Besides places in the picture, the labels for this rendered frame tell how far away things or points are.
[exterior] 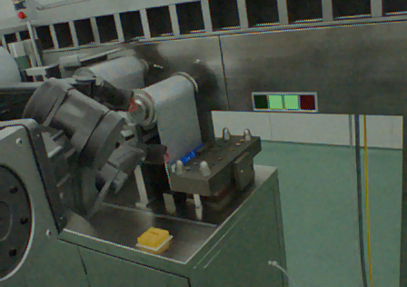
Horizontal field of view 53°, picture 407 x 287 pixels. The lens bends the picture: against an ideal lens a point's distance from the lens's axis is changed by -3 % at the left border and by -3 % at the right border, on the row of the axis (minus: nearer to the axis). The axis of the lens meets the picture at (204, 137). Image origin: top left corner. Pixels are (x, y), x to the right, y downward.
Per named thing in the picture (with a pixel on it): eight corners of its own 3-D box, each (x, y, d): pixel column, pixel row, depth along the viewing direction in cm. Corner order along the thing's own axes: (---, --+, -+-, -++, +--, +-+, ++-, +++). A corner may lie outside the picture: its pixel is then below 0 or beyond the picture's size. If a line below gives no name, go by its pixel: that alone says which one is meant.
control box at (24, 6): (14, 23, 161) (7, -3, 158) (24, 21, 167) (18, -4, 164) (29, 20, 159) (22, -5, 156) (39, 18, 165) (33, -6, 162)
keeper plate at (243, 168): (236, 190, 150) (232, 162, 146) (248, 178, 158) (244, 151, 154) (242, 191, 149) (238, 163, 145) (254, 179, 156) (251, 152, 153)
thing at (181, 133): (166, 172, 148) (156, 123, 142) (202, 147, 166) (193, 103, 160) (167, 172, 148) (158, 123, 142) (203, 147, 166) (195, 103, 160)
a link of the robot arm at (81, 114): (60, 189, 47) (20, 165, 47) (95, 154, 56) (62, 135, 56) (87, 123, 43) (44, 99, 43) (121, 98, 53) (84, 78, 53)
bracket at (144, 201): (134, 206, 152) (116, 128, 142) (145, 198, 157) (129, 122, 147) (145, 208, 150) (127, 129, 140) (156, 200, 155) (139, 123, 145)
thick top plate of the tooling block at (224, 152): (171, 190, 144) (168, 174, 142) (227, 147, 175) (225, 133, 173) (210, 196, 135) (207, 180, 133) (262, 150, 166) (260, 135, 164)
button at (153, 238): (138, 244, 127) (136, 238, 126) (152, 232, 132) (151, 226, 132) (155, 249, 123) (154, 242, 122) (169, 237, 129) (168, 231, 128)
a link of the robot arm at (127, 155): (124, 175, 86) (78, 150, 85) (111, 199, 86) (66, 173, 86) (151, 153, 129) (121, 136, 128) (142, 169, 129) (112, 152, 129)
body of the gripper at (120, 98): (130, 111, 130) (115, 103, 123) (105, 108, 135) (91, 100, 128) (135, 92, 131) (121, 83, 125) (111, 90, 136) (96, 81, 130)
